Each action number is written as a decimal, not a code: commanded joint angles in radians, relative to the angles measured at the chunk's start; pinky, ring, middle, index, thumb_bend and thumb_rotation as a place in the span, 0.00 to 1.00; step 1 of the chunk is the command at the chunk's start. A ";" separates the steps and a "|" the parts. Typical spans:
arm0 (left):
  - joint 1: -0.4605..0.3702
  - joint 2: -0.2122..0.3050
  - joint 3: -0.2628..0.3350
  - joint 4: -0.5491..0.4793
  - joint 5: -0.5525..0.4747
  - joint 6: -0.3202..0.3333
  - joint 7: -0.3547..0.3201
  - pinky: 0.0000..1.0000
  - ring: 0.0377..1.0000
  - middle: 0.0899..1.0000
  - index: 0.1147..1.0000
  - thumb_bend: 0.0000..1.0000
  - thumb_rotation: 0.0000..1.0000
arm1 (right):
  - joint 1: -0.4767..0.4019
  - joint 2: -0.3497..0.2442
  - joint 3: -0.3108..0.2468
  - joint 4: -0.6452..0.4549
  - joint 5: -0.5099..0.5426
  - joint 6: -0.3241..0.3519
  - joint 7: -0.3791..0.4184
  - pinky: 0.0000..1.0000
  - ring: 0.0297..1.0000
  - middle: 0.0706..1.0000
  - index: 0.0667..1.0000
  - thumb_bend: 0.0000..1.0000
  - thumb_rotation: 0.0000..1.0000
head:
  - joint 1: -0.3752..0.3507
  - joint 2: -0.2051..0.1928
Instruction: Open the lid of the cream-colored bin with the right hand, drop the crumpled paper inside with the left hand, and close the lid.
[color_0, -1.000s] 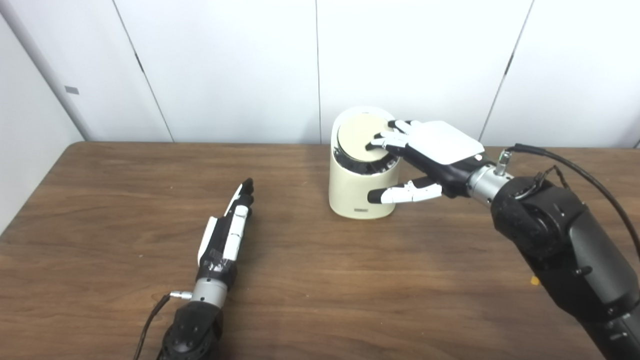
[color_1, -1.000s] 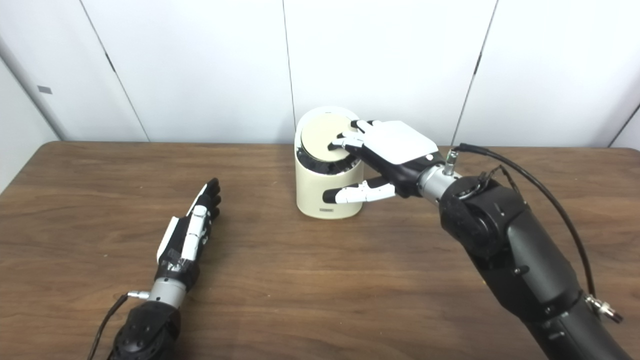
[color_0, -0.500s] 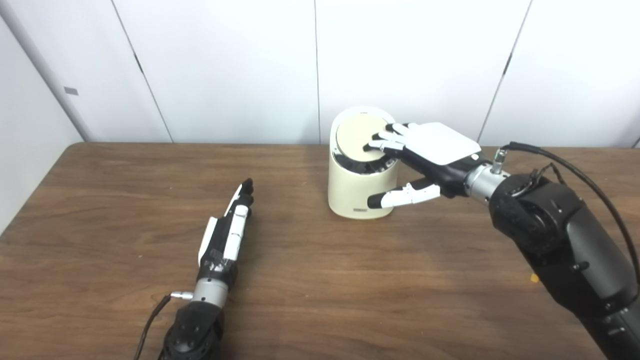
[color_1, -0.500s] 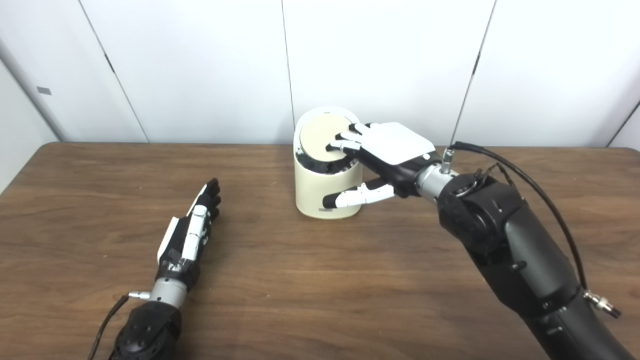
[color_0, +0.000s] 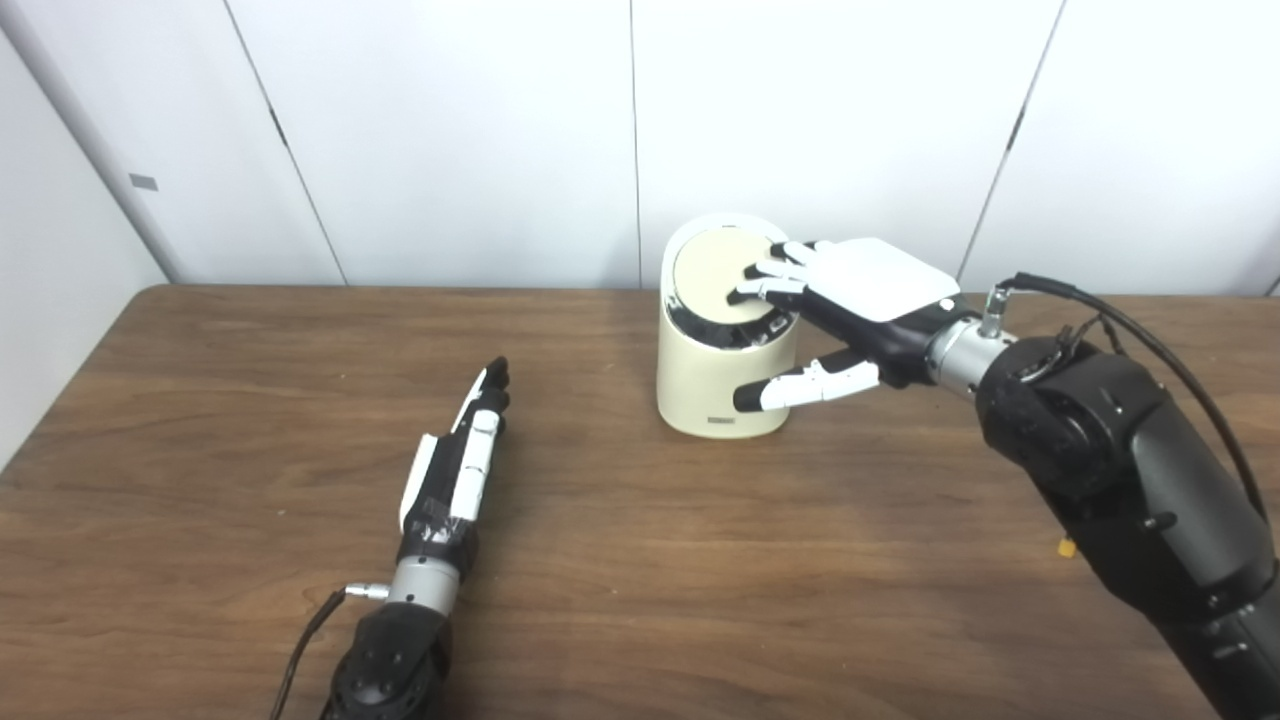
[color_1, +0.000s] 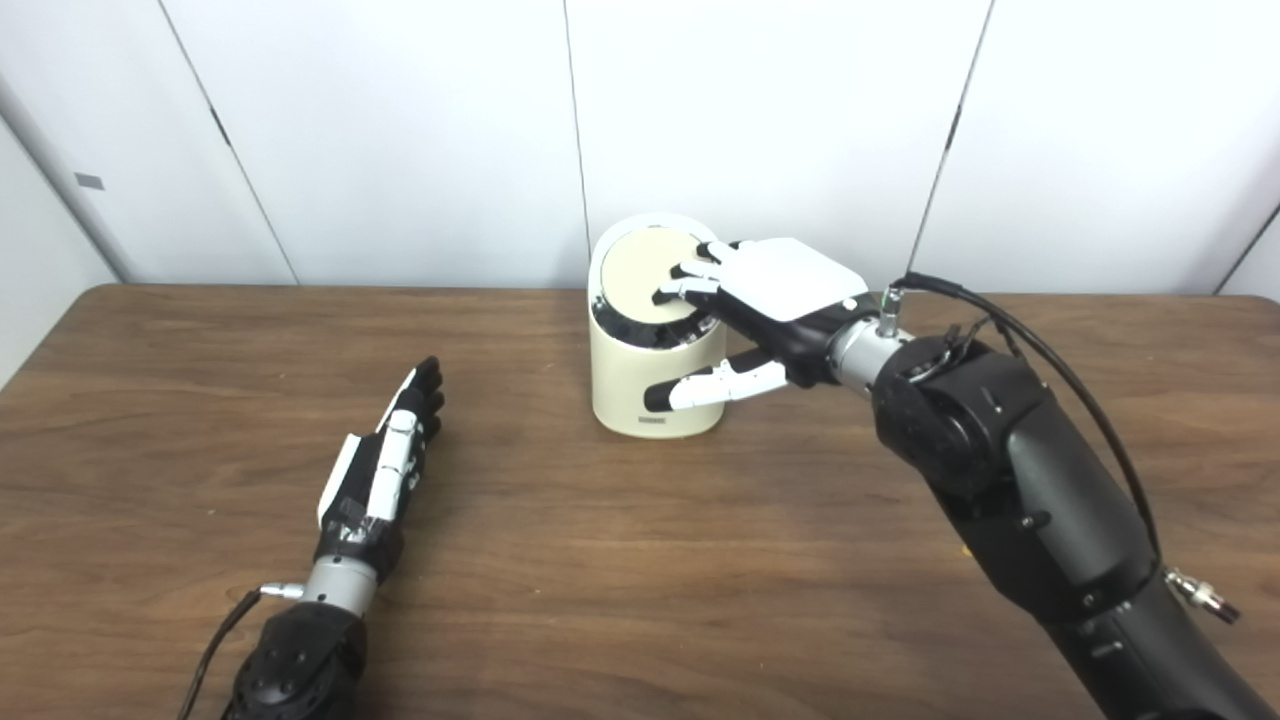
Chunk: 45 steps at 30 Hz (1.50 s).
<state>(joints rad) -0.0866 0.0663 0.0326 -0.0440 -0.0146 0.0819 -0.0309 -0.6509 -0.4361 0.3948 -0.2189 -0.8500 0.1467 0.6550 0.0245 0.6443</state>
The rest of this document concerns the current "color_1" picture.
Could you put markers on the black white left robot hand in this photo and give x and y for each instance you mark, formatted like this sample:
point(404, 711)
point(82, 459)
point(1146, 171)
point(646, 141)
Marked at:
point(355, 510)

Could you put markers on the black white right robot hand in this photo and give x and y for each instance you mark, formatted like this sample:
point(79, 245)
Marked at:
point(790, 285)

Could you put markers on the round cream bin lid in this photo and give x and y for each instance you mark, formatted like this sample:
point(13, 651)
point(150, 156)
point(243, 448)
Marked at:
point(640, 270)

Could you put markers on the cream-colored bin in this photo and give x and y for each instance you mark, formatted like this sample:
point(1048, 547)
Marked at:
point(625, 390)

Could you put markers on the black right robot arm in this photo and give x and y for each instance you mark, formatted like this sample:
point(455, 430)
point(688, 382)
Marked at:
point(1050, 500)

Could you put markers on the small gray wall label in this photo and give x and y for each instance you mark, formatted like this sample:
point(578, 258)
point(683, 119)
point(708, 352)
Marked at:
point(89, 181)

